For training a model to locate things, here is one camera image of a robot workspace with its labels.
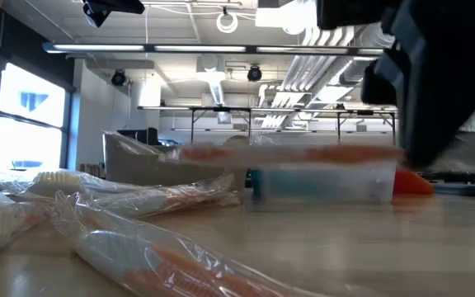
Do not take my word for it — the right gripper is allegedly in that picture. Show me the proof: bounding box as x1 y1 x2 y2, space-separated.
315 0 475 167

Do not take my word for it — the black ceiling spotlight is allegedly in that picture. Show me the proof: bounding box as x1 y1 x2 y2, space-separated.
111 69 128 87
247 64 263 83

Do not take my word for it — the long ceiling light bar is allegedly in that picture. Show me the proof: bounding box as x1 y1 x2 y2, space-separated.
42 40 387 58

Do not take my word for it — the orange cloth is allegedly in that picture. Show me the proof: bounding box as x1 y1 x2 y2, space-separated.
393 167 435 196

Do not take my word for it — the white ceiling vent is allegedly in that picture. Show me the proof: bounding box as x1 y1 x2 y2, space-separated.
195 53 227 106

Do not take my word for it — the black computer monitor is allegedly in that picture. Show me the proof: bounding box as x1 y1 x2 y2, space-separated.
117 127 159 145

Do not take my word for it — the clear plastic bin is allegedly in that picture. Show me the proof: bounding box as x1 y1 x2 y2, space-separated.
257 158 398 204

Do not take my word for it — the window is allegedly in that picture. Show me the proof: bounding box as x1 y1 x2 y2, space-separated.
0 61 73 168

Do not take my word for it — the white ceiling fixture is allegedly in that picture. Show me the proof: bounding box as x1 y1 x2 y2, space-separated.
256 0 356 47

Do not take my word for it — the beige plastic bin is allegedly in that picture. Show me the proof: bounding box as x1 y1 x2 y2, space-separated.
103 131 251 193

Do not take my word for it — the teal plastic bin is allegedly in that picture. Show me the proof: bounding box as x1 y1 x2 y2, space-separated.
250 167 264 200

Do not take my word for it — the silver ventilation duct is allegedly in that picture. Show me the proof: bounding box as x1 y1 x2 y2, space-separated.
338 24 395 86

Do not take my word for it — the white cable coil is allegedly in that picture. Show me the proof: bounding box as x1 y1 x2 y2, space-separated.
215 11 239 34

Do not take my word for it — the black workbench frame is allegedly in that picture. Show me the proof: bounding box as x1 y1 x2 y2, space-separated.
138 105 399 145

